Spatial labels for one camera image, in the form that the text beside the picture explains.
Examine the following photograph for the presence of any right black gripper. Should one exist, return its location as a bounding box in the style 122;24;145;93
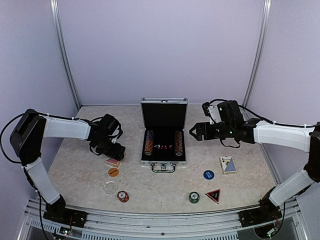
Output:
190;121;235;141

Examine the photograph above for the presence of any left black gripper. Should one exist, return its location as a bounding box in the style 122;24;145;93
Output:
93;136;126;161

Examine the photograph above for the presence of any red playing card deck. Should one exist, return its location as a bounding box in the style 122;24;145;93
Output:
105;158;123;168

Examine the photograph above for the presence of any aluminium poker case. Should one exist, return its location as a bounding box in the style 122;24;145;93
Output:
140;97;188;173

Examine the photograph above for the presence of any clear round button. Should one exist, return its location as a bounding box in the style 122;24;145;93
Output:
102;181;118;195

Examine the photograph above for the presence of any blue playing card deck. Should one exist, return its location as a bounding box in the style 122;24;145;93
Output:
219;156;238;175

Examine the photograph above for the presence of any black triangular button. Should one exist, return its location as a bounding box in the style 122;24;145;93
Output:
205;189;221;205

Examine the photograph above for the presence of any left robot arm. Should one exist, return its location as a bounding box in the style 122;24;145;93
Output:
9;109;126;223

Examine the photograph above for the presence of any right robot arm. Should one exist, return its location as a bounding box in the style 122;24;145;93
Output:
189;118;320;222

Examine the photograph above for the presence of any orange round button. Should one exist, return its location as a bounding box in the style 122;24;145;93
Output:
108;167;120;178

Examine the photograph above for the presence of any right poker chip row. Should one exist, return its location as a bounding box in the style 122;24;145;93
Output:
174;131;183;157

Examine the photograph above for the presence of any poker chip row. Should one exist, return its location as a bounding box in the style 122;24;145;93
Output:
174;131;183;157
144;130;154;156

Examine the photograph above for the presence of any left poker chip row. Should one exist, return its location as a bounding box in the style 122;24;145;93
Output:
144;130;154;156

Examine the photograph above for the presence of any blue round button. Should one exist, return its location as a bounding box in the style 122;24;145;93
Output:
203;170;215;180

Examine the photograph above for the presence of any red poker chip stack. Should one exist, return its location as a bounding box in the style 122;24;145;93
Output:
117;190;130;203

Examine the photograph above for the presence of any green poker chip stack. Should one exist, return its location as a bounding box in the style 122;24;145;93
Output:
188;191;200;204

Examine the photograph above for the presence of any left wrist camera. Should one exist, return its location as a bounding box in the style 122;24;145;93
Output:
92;113;123;140

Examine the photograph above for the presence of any front aluminium rail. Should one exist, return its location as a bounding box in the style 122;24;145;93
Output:
17;199;308;240

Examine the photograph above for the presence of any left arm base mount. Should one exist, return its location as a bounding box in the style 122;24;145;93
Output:
43;195;88;228

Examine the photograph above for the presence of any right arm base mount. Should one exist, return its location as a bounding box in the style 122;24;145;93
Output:
238;197;283;228

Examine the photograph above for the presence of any right aluminium frame post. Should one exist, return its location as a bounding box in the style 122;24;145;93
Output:
242;0;272;107

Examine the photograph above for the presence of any aluminium frame post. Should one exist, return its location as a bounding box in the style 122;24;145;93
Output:
50;0;82;110
242;0;272;107

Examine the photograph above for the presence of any left aluminium frame post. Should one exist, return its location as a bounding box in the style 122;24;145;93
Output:
50;0;82;110

